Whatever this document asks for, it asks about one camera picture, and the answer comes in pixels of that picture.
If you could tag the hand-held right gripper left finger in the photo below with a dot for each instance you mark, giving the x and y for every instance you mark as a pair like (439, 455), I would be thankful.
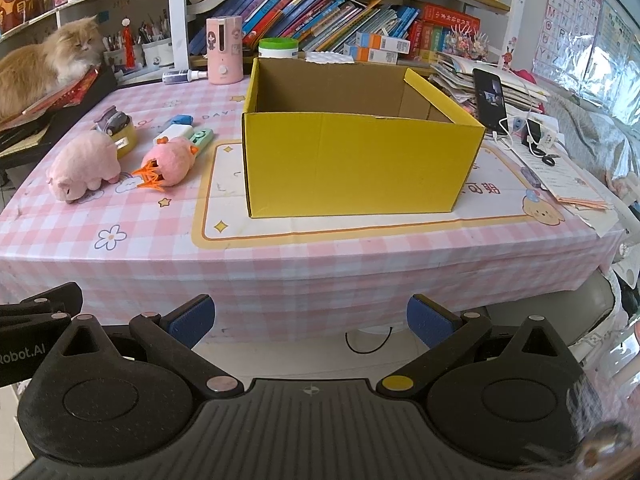
(192, 316)

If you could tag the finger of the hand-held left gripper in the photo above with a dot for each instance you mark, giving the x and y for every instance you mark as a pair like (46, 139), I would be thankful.
(55, 297)

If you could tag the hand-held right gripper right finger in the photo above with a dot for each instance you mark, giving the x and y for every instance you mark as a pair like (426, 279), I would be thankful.
(427, 322)

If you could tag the pink plush pig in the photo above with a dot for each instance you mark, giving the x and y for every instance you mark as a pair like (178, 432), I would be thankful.
(85, 162)

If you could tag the pink plush with orange feet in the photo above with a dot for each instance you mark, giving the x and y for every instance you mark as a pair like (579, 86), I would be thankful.
(170, 160)

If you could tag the yellow tape roll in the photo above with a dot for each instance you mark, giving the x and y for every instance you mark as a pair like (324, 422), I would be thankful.
(125, 144)

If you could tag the yellow cardboard box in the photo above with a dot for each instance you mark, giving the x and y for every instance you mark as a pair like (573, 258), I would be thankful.
(350, 160)

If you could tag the white eraser block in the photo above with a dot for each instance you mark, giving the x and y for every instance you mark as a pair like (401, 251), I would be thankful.
(175, 133)

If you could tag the grey toy car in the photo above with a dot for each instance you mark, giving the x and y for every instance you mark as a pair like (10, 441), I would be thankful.
(112, 120)

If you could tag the blue toy car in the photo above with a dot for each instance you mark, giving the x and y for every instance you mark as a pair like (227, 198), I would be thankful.
(181, 120)

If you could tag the black tray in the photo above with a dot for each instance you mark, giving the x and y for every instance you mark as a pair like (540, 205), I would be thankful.
(75, 120)

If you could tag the loose paper sheets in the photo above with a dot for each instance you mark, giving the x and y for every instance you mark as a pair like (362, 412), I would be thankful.
(560, 175)

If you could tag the white charger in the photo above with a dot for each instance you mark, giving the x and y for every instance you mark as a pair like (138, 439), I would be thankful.
(542, 135)

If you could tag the orange and white cat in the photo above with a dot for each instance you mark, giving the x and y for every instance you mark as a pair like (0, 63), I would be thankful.
(35, 70)

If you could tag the black smartphone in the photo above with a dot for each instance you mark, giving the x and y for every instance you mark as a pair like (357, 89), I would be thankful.
(490, 100)

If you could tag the small spray bottle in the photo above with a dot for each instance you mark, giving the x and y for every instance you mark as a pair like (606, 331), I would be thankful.
(180, 77)

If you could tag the pile of papers and magazines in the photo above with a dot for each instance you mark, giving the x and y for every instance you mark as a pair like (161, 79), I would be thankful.
(455, 80)

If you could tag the white pen holder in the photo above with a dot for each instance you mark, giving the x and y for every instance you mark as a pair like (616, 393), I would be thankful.
(114, 55)
(157, 54)

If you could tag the grey blanket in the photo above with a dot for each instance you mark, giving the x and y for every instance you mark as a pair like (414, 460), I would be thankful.
(595, 130)

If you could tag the red tassel ornament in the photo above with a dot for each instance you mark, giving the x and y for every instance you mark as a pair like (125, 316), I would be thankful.
(128, 42)

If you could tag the pink cylindrical desk gadget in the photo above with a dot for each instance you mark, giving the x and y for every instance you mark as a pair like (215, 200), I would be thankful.
(225, 50)

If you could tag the white jar with green lid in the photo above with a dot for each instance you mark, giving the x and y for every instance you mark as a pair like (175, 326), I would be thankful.
(278, 47)

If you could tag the colourful trinket bunch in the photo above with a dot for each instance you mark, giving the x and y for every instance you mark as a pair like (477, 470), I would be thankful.
(465, 42)

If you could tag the white tissue pack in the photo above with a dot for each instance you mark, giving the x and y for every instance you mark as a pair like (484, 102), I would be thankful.
(330, 57)

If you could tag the red boxed book set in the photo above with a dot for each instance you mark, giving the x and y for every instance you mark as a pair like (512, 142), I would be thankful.
(440, 25)

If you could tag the white wooden bookshelf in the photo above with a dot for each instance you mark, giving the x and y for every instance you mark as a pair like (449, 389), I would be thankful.
(177, 10)

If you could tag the row of colourful books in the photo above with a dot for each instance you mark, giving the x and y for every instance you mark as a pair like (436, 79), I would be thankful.
(300, 15)

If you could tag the pale wall chart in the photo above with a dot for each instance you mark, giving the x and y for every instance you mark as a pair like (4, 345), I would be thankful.
(620, 55)

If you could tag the alphabet wall poster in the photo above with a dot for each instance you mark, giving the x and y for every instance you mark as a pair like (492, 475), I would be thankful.
(570, 25)

